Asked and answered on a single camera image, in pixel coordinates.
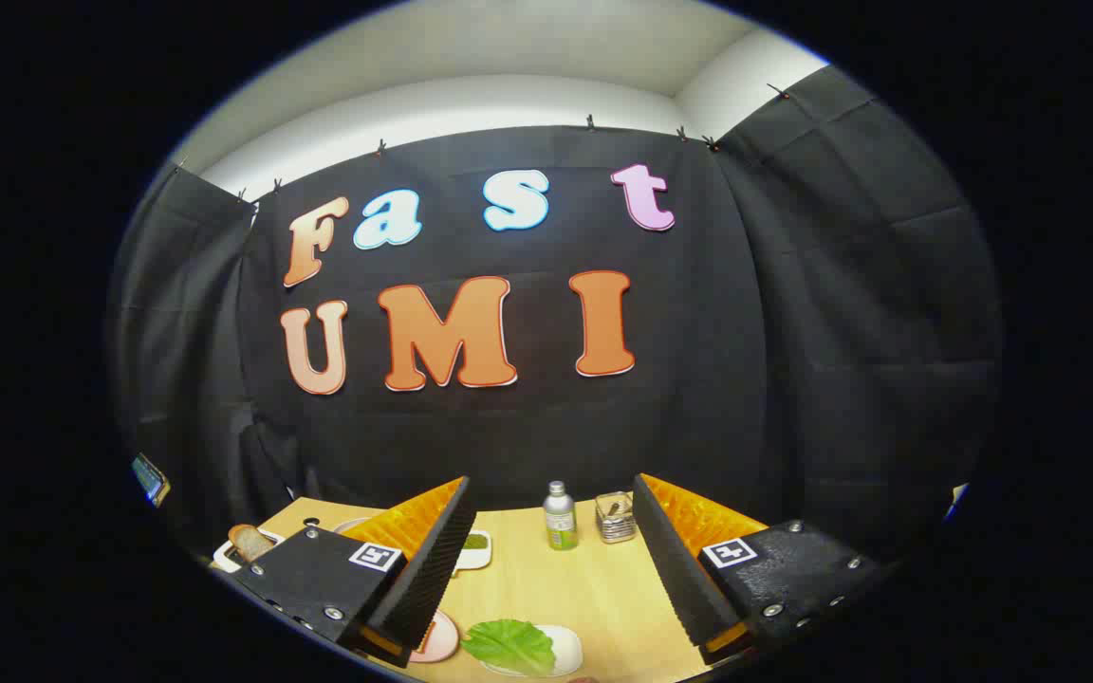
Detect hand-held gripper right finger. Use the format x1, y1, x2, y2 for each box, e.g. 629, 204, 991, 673
632, 472, 881, 665

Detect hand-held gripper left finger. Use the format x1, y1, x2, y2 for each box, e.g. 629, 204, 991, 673
229, 476, 473, 670

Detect green lettuce leaf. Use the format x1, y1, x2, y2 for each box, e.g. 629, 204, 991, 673
461, 618, 557, 677

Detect white bread slice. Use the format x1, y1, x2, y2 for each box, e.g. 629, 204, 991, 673
229, 524, 277, 563

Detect white divided dish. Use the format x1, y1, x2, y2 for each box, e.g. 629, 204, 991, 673
452, 529, 493, 573

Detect pink round plate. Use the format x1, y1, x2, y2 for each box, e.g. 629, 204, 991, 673
409, 610, 461, 664

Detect green label metal bottle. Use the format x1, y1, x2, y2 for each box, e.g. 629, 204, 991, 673
544, 481, 578, 552

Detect white square plate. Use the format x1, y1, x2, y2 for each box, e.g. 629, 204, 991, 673
480, 624, 584, 678

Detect white toaster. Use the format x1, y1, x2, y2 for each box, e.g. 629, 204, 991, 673
213, 526, 287, 573

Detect dark phone screen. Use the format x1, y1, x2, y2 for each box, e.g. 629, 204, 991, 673
132, 453, 171, 508

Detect metal wire basket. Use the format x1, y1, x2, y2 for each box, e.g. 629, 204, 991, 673
595, 491, 638, 545

